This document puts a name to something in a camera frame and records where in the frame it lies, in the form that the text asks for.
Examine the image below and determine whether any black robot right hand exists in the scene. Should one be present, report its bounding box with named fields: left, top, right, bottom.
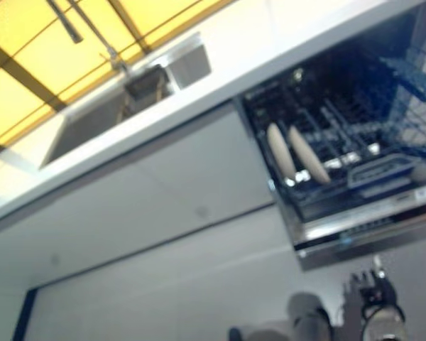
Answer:
left=342, top=254, right=399, bottom=314

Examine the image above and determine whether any beige round ceramic plate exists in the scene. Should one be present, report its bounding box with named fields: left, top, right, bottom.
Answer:
left=287, top=126, right=332, bottom=185
left=266, top=123, right=296, bottom=178

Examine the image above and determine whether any built-in dishwasher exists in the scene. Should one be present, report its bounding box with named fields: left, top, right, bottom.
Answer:
left=233, top=13, right=426, bottom=271

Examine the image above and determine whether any white cabinet door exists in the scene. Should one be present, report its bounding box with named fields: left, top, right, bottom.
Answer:
left=0, top=141, right=164, bottom=281
left=137, top=101, right=277, bottom=232

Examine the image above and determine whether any black sink dish rack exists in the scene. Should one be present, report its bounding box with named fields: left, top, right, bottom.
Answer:
left=121, top=65, right=175, bottom=120

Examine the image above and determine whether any stainless steel sink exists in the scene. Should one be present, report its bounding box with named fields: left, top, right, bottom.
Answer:
left=38, top=31, right=213, bottom=171

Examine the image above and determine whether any chrome gooseneck faucet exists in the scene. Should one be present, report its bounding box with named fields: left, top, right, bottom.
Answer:
left=46, top=0, right=129, bottom=76

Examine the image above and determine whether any black wire dishwasher rack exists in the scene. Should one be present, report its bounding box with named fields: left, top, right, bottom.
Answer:
left=243, top=45, right=426, bottom=200

